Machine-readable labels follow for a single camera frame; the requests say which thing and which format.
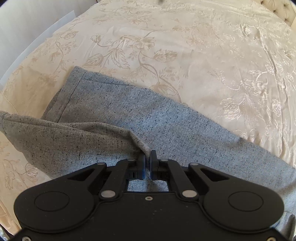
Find grey-blue knit pants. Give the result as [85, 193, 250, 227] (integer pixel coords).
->
[1, 67, 295, 240]

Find cream embroidered bedspread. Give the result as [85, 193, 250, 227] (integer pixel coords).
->
[1, 1, 295, 234]

